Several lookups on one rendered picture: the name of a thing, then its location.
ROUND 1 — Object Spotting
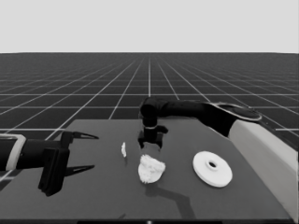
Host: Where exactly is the large thick white disc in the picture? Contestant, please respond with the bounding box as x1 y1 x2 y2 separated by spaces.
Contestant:
192 150 234 189

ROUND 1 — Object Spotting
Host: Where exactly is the white round carrier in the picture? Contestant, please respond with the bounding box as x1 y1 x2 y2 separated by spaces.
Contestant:
137 154 166 185

